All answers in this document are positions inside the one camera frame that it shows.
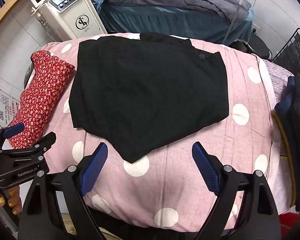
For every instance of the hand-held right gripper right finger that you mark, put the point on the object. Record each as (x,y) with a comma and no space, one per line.
(205,165)

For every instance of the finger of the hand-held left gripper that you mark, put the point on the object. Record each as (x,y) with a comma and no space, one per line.
(13,130)
(43,142)

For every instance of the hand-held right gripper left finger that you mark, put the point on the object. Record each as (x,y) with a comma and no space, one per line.
(94,170)

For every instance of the black zip jacket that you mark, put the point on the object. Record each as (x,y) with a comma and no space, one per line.
(145,92)

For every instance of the person's left hand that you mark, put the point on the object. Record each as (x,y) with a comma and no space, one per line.
(13,201)

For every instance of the pink polka dot bedsheet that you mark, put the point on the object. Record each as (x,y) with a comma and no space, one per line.
(180,180)

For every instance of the red floral pillow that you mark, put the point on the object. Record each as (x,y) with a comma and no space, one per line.
(39,92)

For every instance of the navy blue cloth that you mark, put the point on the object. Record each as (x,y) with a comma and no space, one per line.
(286,100)

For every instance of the lilac heathered sheet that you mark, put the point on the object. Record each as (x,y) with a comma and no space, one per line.
(277,80)

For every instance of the white beauty machine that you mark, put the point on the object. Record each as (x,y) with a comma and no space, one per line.
(72,17)

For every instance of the black round stool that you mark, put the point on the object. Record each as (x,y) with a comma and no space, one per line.
(258,45)

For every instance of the teal bed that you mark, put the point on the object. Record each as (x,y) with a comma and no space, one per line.
(165,20)

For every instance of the wall poster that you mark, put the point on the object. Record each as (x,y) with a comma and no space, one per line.
(4,107)

